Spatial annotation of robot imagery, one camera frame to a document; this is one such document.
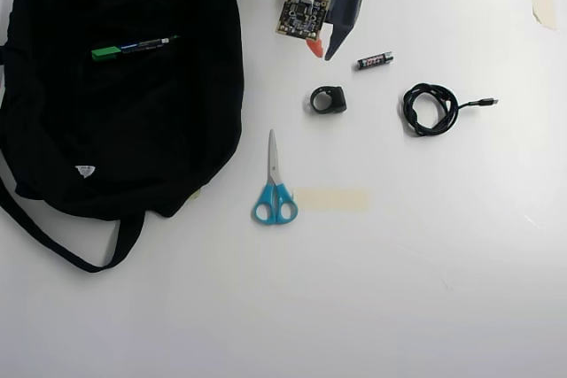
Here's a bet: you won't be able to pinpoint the black plastic ring clip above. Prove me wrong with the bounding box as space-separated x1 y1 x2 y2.
304 85 348 116

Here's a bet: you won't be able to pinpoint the green board marker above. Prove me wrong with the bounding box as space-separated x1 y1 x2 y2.
89 35 180 63

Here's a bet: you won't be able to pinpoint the blue-handled scissors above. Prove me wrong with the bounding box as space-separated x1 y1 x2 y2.
252 128 299 226

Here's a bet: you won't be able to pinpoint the black fabric bag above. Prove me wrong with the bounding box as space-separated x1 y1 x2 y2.
0 0 246 274

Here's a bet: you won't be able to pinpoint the square camera circuit board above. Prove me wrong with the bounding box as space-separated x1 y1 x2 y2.
276 0 333 41

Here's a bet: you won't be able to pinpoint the black braided USB cable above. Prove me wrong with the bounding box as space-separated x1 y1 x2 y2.
397 81 500 138

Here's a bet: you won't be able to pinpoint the torn beige masking tape piece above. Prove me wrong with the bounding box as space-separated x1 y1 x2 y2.
530 0 557 32

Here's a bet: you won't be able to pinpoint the black AAA battery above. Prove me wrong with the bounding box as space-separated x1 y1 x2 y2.
355 50 395 73

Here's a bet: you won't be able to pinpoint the long beige masking tape strip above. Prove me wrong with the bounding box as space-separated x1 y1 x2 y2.
293 188 371 212

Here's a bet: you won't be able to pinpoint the dark navy gripper finger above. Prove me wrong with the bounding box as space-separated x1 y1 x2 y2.
323 20 362 62

